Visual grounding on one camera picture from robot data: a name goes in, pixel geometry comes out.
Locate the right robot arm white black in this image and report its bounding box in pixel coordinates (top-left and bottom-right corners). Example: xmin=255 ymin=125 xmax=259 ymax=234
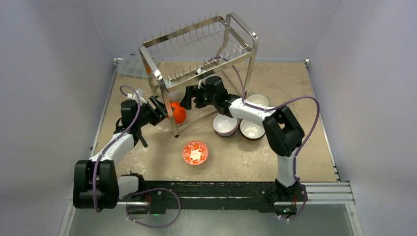
xmin=180 ymin=76 xmax=304 ymax=200

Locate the white bowl teal outside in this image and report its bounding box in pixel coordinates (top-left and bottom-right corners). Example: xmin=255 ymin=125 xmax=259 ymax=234
xmin=246 ymin=94 xmax=269 ymax=106

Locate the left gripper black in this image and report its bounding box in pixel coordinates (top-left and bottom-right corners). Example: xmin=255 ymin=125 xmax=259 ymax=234
xmin=135 ymin=96 xmax=174 ymax=127

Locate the stainless steel dish rack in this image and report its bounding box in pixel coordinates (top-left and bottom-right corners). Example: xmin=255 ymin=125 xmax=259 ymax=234
xmin=139 ymin=12 xmax=258 ymax=137

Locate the white bowl red patterned outside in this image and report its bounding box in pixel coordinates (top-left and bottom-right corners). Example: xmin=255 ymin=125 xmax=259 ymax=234
xmin=212 ymin=114 xmax=238 ymax=137

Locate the orange white floral bowl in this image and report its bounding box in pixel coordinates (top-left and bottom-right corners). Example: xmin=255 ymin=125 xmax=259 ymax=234
xmin=181 ymin=141 xmax=209 ymax=166

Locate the black hammer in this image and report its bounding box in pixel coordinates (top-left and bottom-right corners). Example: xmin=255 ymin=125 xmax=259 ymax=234
xmin=139 ymin=134 xmax=148 ymax=148

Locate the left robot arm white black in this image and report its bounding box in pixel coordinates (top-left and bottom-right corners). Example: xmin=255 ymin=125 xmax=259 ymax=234
xmin=73 ymin=96 xmax=168 ymax=212

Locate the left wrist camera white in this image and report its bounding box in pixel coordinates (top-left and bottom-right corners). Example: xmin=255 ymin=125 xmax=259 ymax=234
xmin=126 ymin=88 xmax=147 ymax=104

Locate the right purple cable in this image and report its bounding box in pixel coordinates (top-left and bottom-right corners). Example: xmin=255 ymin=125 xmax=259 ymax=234
xmin=199 ymin=57 xmax=321 ymax=222

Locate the white bowl brown outside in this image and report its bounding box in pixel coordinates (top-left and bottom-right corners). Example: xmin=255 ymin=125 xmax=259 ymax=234
xmin=238 ymin=120 xmax=265 ymax=141

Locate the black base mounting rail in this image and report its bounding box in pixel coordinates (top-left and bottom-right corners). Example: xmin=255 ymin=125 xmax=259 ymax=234
xmin=67 ymin=180 xmax=355 ymax=216

